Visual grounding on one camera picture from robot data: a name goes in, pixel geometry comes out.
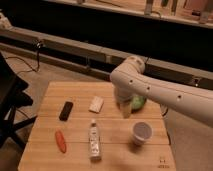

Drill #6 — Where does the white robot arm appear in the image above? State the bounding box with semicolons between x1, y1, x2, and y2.
110;55;213;127

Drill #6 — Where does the white sponge block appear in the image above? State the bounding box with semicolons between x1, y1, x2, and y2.
89;96;104;113

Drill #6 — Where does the green ceramic bowl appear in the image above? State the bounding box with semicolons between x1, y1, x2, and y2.
131;95;147;111

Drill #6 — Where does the black floor cable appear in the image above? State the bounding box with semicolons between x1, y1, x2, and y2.
4;39;45;76

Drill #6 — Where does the black rectangular block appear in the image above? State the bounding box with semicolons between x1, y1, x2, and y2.
59;101;73;121

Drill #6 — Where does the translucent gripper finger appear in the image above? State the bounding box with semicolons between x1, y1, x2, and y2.
120;102;132;118

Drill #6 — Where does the black office chair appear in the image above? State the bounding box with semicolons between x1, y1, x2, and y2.
0;52;36;149

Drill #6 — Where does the long metal rail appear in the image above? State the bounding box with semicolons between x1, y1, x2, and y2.
0;28;213;90

